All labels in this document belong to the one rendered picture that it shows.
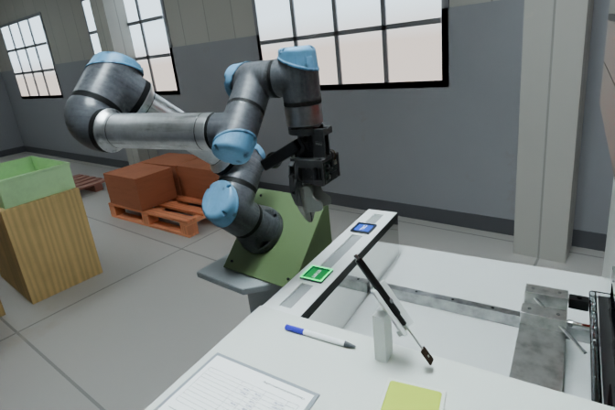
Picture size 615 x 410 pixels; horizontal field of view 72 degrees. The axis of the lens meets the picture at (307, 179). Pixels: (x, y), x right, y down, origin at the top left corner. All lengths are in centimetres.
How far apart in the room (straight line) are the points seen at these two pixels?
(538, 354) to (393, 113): 272
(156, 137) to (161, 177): 341
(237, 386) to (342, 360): 17
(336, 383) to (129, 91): 76
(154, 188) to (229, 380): 360
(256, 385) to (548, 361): 52
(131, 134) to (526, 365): 86
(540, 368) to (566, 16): 216
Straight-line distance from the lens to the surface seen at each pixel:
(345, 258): 104
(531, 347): 95
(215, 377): 77
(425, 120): 335
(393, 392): 61
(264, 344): 81
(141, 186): 419
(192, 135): 84
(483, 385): 73
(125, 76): 109
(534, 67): 281
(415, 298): 112
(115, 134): 96
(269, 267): 127
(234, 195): 116
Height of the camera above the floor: 146
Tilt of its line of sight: 18 degrees down
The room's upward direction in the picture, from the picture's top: 6 degrees counter-clockwise
